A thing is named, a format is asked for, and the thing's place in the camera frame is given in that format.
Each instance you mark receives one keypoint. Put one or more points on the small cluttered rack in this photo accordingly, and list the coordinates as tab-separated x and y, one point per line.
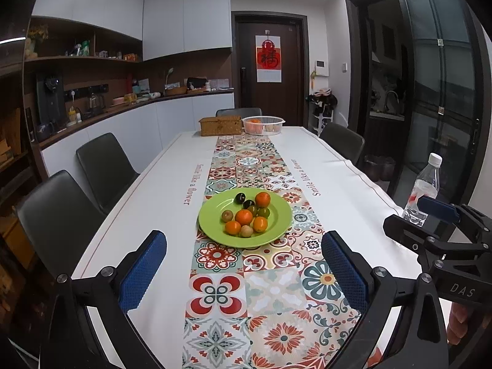
323	103

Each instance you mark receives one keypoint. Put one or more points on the yellow flower bunch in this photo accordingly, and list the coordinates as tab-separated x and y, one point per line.
37	34

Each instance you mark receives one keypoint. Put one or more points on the black water dispenser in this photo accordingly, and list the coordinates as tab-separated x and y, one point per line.
50	98

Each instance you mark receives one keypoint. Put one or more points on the dark framed glass door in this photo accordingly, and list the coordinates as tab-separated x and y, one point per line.
438	84

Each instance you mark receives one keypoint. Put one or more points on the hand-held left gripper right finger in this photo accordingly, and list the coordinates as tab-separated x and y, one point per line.
344	269

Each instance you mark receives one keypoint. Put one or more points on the olive green fruit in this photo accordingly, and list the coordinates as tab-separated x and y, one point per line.
252	210

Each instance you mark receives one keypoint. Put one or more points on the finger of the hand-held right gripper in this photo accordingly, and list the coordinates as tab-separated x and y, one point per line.
407	234
438	209

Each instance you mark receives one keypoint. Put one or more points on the small desk lamp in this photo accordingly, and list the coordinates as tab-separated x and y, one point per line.
169	76

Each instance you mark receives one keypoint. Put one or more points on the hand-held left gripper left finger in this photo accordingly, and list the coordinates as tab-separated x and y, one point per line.
142	269

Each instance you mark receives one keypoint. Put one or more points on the large orange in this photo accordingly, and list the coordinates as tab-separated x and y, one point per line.
243	217

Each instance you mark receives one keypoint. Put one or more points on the glass kettle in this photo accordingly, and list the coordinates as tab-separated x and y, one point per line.
96	103

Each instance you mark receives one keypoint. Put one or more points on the white cabinets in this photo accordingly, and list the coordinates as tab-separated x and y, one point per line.
173	119
173	19

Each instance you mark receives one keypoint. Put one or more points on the red and white door poster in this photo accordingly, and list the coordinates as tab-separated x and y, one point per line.
269	59

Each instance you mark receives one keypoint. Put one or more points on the person's right hand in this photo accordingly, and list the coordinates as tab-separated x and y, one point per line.
458	323

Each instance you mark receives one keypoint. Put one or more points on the dark brown door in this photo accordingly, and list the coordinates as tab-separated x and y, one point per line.
246	53

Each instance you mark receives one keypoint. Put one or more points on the white lower cabinets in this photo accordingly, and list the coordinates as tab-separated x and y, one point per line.
173	119

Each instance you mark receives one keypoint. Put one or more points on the patterned white tablecloth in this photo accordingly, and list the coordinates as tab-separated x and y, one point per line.
161	184

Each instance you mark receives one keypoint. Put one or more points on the pile of small oranges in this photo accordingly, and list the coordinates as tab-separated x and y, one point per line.
254	121

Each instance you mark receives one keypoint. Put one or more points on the white wall intercom panel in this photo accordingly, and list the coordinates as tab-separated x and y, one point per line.
321	68

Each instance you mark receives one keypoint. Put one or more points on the green plate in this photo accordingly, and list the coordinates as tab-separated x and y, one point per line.
280	219

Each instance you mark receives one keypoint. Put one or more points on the white plastic basket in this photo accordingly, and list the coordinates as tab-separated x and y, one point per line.
265	127

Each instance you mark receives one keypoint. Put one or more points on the white upper cabinets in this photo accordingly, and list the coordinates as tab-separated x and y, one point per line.
173	19

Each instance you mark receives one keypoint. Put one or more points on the dark floor bin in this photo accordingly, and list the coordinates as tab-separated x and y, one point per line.
378	167

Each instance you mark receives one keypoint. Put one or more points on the shallow wicker tray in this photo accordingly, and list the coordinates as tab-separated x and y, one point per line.
176	91

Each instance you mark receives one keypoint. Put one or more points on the woven wicker box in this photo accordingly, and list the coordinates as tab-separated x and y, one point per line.
220	126

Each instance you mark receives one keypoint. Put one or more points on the dark grey chair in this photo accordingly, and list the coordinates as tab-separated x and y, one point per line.
238	112
105	169
57	219
342	142

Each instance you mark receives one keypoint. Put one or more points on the clear plastic water bottle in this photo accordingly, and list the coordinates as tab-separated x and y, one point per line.
424	188

